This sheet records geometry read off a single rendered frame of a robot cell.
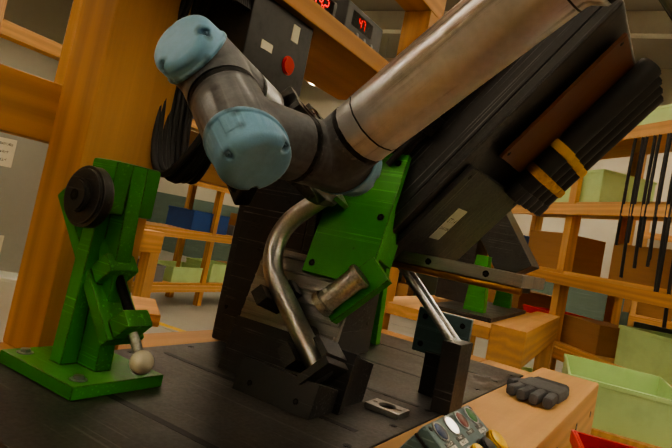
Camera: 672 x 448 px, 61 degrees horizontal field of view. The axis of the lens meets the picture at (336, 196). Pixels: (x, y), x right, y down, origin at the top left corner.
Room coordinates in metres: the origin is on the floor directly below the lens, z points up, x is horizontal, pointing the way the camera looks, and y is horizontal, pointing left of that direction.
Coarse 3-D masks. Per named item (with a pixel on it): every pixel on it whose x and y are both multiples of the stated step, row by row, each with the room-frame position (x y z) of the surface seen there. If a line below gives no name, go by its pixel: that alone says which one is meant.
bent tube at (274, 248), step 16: (304, 208) 0.86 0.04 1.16; (320, 208) 0.86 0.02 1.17; (288, 224) 0.87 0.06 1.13; (272, 240) 0.87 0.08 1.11; (272, 256) 0.86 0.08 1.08; (272, 272) 0.85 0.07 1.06; (272, 288) 0.84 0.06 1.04; (288, 288) 0.83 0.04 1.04; (288, 304) 0.81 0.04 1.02; (288, 320) 0.80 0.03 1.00; (304, 320) 0.80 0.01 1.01; (304, 336) 0.78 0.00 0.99; (304, 352) 0.77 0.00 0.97
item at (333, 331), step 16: (288, 256) 0.90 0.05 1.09; (304, 256) 0.90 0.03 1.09; (256, 272) 0.92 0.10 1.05; (288, 272) 0.90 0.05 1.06; (304, 272) 0.88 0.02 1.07; (304, 288) 0.87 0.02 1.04; (320, 288) 0.86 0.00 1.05; (256, 304) 0.91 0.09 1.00; (304, 304) 0.87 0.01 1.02; (256, 320) 0.90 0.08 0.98; (272, 320) 0.87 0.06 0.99; (320, 320) 0.84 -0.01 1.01; (336, 336) 0.82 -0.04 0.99
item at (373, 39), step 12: (336, 0) 1.17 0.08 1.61; (348, 0) 1.15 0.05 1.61; (336, 12) 1.16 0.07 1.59; (348, 12) 1.15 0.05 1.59; (360, 12) 1.19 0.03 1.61; (348, 24) 1.16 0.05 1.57; (360, 24) 1.20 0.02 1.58; (372, 24) 1.24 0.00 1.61; (360, 36) 1.21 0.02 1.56; (372, 36) 1.25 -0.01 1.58; (372, 48) 1.24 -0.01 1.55
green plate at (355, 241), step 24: (384, 168) 0.86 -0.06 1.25; (408, 168) 0.85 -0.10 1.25; (384, 192) 0.85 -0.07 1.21; (336, 216) 0.87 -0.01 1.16; (360, 216) 0.85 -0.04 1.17; (384, 216) 0.83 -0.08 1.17; (312, 240) 0.88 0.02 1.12; (336, 240) 0.86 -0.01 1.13; (360, 240) 0.84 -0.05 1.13; (384, 240) 0.83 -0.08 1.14; (312, 264) 0.86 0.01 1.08; (336, 264) 0.84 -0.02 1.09; (360, 264) 0.82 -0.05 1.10; (384, 264) 0.87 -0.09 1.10
